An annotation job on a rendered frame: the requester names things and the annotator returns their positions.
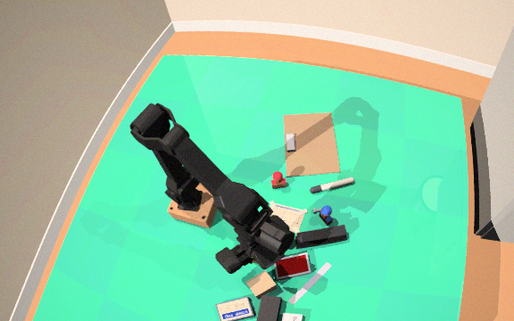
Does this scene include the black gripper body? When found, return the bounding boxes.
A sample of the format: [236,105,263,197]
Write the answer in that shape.
[215,215,290,274]

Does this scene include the light grey flat bar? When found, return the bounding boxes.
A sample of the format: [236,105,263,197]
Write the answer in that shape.
[289,262,331,305]

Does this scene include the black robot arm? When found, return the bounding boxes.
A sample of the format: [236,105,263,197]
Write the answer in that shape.
[129,103,294,269]

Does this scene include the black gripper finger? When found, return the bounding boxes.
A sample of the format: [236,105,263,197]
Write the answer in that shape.
[231,246,253,266]

